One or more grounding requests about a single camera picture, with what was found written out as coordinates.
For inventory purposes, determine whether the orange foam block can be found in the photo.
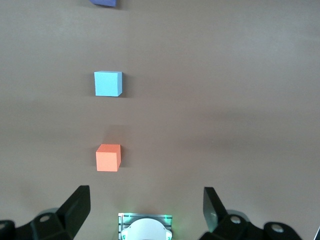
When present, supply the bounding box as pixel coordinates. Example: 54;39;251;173
95;143;122;173

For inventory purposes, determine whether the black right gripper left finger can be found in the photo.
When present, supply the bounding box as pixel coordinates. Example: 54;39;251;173
0;185;91;240

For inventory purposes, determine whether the brown paper table cover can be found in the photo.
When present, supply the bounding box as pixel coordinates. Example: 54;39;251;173
0;0;320;240

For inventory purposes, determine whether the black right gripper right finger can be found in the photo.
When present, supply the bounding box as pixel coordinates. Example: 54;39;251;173
200;187;300;240

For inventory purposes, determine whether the light blue foam block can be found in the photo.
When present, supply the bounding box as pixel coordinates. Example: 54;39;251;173
93;70;123;98

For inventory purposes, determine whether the purple foam block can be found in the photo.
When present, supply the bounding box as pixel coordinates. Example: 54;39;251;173
88;0;118;8

